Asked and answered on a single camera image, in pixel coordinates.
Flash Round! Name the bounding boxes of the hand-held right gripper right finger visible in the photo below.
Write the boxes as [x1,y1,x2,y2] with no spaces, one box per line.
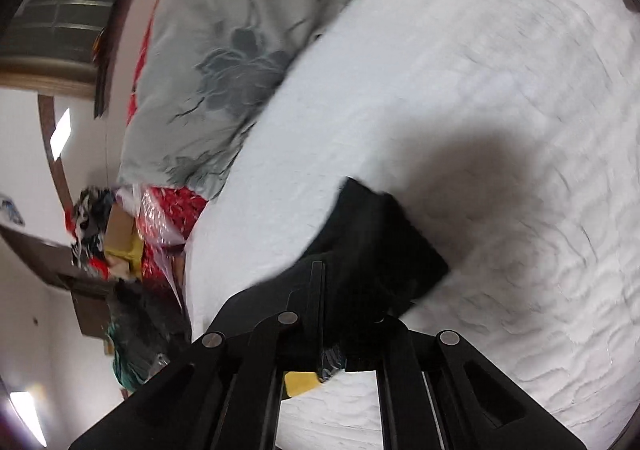
[376,314,587,450]

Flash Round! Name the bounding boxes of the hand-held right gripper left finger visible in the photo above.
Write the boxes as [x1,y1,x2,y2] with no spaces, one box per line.
[69,261,327,450]

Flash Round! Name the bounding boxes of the black pants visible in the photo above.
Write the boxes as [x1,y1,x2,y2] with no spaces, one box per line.
[222,176,450,383]

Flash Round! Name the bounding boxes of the yellow paper tag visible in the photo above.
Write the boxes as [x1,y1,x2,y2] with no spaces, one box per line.
[284,371,326,400]

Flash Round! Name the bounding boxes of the clear plastic bag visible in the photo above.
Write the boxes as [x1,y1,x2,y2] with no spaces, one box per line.
[117,184,193,311]

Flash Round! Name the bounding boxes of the dark teal cloth bundle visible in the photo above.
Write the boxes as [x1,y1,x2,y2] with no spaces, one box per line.
[106,280,193,392]

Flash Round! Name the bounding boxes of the cardboard box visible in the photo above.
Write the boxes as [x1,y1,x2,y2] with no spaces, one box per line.
[104,204,138,275]

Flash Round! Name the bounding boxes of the black white patterned cloth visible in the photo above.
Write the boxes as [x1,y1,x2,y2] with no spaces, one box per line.
[65,186,117,275]

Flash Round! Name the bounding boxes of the white quilted mattress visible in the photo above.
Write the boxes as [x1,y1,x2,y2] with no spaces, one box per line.
[182,0,640,450]

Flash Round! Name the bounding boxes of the grey floral pillow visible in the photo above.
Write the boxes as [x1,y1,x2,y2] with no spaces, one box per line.
[116,0,396,201]

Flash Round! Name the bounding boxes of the dark wooden headboard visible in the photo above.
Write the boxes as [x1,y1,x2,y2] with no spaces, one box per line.
[92,0,186,121]

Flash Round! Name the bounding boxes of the barred window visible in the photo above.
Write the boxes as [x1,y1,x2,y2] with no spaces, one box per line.
[0,0,136,78]

